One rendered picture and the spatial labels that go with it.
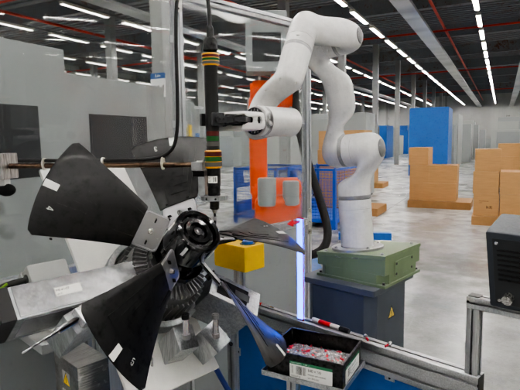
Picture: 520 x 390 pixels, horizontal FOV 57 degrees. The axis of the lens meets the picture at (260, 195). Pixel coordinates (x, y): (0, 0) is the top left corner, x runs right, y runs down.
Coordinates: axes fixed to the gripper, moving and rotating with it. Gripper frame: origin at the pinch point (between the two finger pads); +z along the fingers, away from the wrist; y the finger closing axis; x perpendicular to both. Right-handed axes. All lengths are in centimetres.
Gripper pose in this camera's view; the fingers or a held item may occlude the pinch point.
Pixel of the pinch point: (212, 119)
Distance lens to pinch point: 123.3
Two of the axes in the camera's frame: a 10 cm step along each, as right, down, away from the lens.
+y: -7.2, -0.7, 6.9
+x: -0.1, -9.9, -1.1
